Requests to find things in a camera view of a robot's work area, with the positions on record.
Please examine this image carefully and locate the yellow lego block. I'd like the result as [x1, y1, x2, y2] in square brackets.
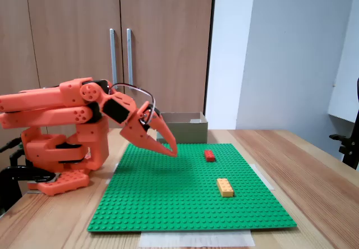
[217, 178, 235, 198]

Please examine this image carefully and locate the open cardboard box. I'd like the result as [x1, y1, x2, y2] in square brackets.
[156, 111, 209, 145]

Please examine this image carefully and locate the green lego baseplate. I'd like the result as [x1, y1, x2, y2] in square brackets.
[86, 142, 298, 233]

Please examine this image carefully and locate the translucent masking tape strip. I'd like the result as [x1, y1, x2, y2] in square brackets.
[139, 228, 256, 248]
[105, 162, 120, 185]
[251, 163, 276, 191]

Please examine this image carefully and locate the brown wooden cabinet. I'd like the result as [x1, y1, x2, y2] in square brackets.
[0, 0, 217, 149]

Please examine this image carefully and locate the black table clamp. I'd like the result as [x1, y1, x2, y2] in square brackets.
[0, 147, 57, 216]

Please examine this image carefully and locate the white furniture panel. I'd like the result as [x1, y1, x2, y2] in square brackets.
[326, 0, 359, 124]

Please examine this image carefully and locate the gripper motor servo cable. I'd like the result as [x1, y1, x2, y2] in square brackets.
[108, 82, 157, 125]

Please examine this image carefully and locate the silver cabinet door handle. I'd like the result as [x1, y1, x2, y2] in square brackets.
[109, 29, 118, 85]
[126, 29, 134, 86]

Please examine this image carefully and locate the black power cable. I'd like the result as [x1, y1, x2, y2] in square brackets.
[0, 137, 23, 153]

